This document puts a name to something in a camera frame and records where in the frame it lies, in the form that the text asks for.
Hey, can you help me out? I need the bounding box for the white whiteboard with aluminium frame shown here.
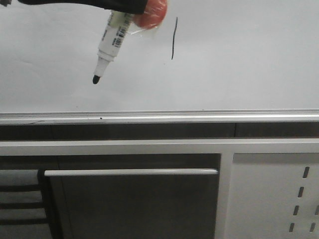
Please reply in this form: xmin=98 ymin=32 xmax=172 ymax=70
xmin=0 ymin=0 xmax=319 ymax=124

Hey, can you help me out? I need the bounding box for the white metal pegboard rack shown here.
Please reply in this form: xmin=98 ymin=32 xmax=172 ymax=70
xmin=0 ymin=138 xmax=319 ymax=239

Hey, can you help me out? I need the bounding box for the white black-tip whiteboard marker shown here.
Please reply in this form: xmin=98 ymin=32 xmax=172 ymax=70
xmin=92 ymin=11 xmax=133 ymax=84

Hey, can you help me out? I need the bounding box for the white horizontal rail bar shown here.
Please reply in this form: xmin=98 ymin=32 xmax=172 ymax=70
xmin=44 ymin=168 xmax=219 ymax=177

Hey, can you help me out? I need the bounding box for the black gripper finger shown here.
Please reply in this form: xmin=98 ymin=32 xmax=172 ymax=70
xmin=19 ymin=0 xmax=148 ymax=14

